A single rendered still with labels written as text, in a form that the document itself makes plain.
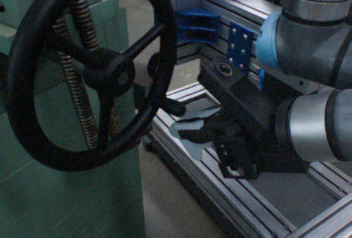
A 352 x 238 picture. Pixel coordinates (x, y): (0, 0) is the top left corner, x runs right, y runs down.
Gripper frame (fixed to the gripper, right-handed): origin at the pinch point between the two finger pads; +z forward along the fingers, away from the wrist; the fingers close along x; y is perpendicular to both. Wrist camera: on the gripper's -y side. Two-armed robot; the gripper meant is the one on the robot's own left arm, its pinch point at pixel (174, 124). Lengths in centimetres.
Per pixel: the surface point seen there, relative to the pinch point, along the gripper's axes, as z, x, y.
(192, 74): 97, 114, 25
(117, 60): -2.9, -6.5, -13.0
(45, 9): -6.3, -14.3, -21.1
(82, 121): 10.2, -8.0, -6.1
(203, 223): 46, 32, 55
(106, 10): 5.0, 1.9, -19.7
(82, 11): 2.4, -4.1, -20.5
